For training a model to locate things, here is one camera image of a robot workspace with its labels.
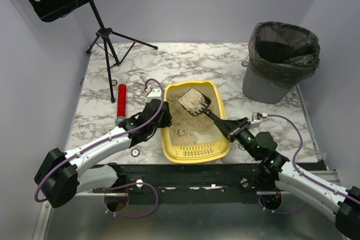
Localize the grey litter clump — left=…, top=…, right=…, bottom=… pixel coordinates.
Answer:
left=175, top=129, right=187, bottom=137

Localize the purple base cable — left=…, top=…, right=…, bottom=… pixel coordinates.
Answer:
left=105, top=182, right=160, bottom=218
left=258, top=192, right=310, bottom=215

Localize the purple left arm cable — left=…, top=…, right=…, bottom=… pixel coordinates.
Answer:
left=34, top=78, right=165, bottom=203

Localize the black trash bag liner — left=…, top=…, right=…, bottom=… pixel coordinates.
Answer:
left=248, top=21, right=321, bottom=90

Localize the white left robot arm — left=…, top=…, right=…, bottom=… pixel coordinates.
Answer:
left=34, top=99, right=171, bottom=208

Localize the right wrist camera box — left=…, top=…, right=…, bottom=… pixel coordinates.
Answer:
left=251, top=112, right=268, bottom=125

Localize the black slotted litter scoop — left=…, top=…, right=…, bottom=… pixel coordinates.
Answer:
left=178, top=88, right=224, bottom=129

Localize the yellow plastic litter box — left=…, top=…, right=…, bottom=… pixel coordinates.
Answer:
left=161, top=80, right=231, bottom=164

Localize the red cylinder tool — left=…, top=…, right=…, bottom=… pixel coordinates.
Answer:
left=115, top=84, right=127, bottom=125

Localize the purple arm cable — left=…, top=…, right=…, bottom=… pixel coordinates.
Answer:
left=34, top=78, right=165, bottom=203
left=264, top=114, right=360, bottom=201

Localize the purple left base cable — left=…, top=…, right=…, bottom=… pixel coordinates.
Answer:
left=105, top=182, right=160, bottom=218

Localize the grey ribbed trash can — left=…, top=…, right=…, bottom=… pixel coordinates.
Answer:
left=242, top=61, right=295, bottom=105

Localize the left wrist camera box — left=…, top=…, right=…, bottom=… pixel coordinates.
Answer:
left=145, top=87, right=164, bottom=102

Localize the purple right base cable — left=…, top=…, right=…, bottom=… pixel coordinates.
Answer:
left=258, top=192, right=310, bottom=215

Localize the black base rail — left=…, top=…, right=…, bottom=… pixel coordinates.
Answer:
left=92, top=162, right=282, bottom=204

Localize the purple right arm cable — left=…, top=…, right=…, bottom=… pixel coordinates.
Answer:
left=264, top=114, right=360, bottom=201

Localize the beige cat litter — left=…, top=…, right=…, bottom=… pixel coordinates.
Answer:
left=168, top=91, right=221, bottom=146

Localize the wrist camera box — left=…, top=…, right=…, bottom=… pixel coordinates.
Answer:
left=145, top=87, right=164, bottom=102
left=251, top=112, right=268, bottom=125

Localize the round marker front left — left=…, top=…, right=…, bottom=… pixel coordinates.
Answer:
left=131, top=148, right=140, bottom=157

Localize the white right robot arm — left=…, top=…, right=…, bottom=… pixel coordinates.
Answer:
left=212, top=116, right=359, bottom=239

